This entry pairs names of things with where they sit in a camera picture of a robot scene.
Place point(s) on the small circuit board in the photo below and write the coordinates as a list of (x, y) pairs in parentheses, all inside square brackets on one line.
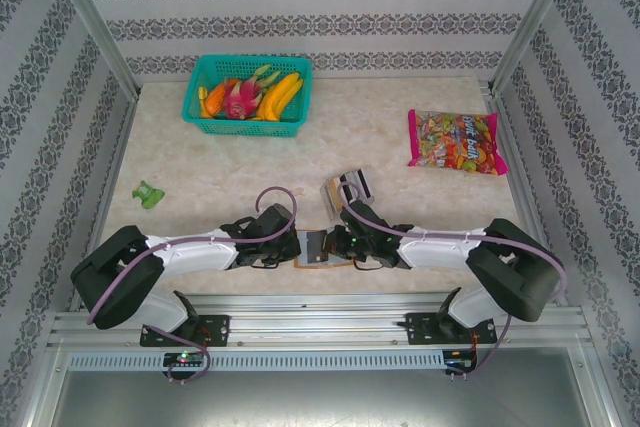
[(182, 359), (460, 361)]

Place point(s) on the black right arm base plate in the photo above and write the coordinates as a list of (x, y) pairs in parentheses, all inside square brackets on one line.
[(420, 329)]

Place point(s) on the clear acrylic card box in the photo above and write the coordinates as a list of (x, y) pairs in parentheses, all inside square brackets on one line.
[(330, 197)]

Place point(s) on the pink dragon fruit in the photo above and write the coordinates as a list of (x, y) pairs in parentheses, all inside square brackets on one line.
[(240, 97)]

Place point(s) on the teal plastic basket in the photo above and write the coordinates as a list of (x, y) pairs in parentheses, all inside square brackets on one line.
[(245, 128)]

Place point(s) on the pink fruit candy bag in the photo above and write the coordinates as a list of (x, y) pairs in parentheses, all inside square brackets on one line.
[(455, 142)]

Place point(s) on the silver grey credit card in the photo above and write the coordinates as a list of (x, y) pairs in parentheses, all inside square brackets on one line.
[(316, 247)]

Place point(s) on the small green toy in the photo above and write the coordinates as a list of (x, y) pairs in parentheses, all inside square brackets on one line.
[(147, 194)]

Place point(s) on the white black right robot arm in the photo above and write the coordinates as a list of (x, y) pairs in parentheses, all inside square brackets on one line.
[(440, 249)]

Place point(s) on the beige card stack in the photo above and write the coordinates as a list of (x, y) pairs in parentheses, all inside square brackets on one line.
[(332, 199)]

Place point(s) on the aluminium side rail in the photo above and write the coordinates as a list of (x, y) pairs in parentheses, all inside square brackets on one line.
[(530, 197), (102, 207)]

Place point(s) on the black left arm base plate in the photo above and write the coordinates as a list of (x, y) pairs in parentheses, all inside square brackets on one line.
[(215, 329)]

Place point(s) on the grey metal sheet panel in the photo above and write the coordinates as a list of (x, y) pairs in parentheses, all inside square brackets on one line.
[(320, 399)]

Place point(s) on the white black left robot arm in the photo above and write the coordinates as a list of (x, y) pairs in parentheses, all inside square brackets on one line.
[(190, 252)]

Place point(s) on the orange leather card holder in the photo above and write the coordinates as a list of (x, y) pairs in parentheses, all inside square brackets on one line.
[(320, 266)]

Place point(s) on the aluminium frame post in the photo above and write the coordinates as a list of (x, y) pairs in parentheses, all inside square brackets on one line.
[(535, 22), (95, 27)]

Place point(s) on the orange fruit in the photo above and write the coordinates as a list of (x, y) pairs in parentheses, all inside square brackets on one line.
[(216, 99)]

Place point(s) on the aluminium mounting rail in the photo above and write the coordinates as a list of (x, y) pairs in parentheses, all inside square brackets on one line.
[(310, 319)]

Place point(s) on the black card stack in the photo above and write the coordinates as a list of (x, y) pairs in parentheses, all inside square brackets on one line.
[(360, 184)]

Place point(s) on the small yellow fruit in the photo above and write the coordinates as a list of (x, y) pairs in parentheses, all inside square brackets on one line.
[(202, 99)]

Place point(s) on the yellow banana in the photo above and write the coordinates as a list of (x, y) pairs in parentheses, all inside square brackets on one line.
[(292, 99), (277, 97)]

